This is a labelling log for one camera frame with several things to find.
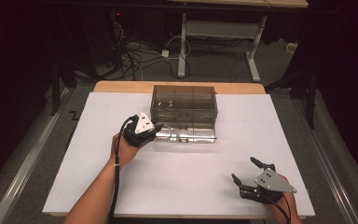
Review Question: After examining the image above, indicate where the wooden table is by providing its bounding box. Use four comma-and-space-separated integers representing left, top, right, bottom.
48, 80, 307, 220

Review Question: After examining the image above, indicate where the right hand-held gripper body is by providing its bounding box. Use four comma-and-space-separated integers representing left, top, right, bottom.
238, 162, 297, 205

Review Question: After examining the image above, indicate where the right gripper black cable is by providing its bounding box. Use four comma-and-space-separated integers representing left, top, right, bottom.
260, 189, 292, 224

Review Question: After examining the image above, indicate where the smoky transparent drawer cabinet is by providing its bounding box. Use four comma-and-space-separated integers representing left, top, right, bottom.
149, 84, 219, 127

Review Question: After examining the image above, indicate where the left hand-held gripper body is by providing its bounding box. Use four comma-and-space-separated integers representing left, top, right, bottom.
122, 110, 159, 148

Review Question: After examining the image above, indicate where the transparent plastic drawer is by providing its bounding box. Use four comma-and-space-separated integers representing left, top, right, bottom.
153, 119, 217, 144

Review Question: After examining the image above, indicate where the white-framed desk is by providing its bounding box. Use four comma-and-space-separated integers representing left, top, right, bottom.
167, 0, 310, 82

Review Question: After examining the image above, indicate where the tangle of floor cables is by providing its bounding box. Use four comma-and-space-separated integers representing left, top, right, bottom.
105, 18, 194, 82

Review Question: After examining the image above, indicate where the metal floor rail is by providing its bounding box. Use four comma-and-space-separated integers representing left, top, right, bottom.
292, 99, 358, 224
0, 88, 71, 224

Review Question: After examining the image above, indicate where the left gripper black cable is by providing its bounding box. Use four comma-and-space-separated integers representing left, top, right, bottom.
107, 115, 139, 224

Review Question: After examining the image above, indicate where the person's right hand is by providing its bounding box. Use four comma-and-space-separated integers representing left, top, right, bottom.
268, 174, 298, 218

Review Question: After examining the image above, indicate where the person's left hand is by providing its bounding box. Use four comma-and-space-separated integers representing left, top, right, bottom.
110, 132, 143, 171

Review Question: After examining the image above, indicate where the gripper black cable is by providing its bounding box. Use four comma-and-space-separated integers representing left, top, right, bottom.
260, 189, 292, 224
107, 115, 139, 224

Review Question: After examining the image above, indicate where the black metal stand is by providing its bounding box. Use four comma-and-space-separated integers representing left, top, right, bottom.
48, 59, 78, 117
265, 69, 318, 130

